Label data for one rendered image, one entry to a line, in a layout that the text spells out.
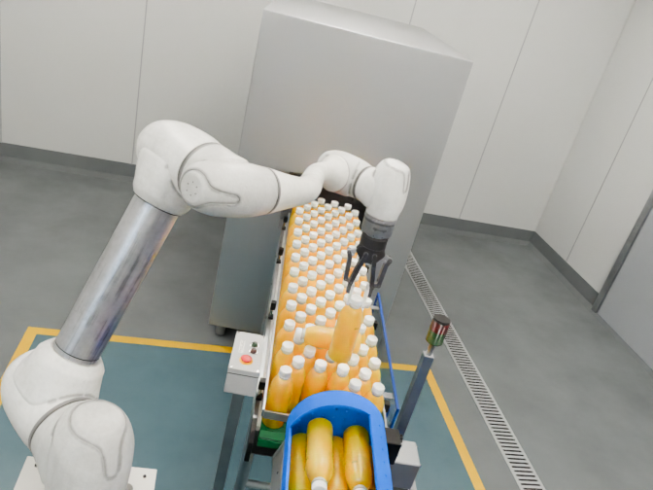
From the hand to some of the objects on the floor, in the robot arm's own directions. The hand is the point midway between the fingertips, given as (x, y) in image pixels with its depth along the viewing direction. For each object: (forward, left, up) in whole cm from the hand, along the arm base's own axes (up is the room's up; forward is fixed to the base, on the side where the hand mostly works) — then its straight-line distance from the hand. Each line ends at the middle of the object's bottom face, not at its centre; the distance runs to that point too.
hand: (358, 295), depth 169 cm
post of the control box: (-17, +16, -144) cm, 146 cm away
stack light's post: (+49, +29, -139) cm, 150 cm away
